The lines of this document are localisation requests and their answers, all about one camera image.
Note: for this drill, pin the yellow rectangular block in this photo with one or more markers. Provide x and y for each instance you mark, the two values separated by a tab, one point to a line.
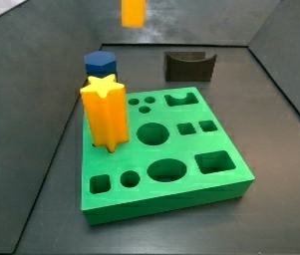
135	13

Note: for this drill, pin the green shape sorter board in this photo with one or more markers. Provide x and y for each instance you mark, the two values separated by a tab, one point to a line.
179	163

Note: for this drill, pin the yellow star prism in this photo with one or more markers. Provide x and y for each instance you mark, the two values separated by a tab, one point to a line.
104	97

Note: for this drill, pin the black curved holder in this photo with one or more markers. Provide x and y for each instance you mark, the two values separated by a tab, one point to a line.
188	66

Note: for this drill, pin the blue hexagonal prism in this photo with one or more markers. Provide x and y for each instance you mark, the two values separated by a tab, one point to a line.
101	64

